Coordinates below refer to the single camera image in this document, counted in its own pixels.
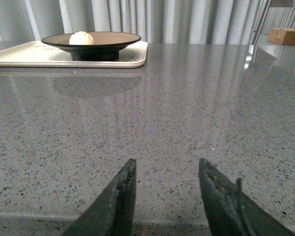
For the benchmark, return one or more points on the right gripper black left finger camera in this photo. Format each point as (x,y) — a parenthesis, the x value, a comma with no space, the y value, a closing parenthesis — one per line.
(111,214)

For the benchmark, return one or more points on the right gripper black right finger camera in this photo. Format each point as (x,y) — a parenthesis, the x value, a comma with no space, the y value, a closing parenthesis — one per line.
(229,211)

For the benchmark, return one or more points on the white steamed bun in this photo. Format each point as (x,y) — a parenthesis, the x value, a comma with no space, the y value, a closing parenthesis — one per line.
(81,38)

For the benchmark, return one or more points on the black rimmed tan plate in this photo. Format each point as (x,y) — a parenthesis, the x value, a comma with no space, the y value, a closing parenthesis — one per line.
(106,45)

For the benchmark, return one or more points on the brown cardboard box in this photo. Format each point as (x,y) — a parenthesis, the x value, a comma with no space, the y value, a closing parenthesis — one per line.
(282,36)

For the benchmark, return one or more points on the metal shelf frame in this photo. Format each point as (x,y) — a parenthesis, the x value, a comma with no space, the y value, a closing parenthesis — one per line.
(262,20)

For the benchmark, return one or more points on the grey pleated curtain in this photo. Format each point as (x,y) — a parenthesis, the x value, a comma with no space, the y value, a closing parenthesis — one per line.
(155,21)

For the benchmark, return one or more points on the white bear print tray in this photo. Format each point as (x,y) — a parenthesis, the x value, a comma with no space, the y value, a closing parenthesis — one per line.
(37,54)

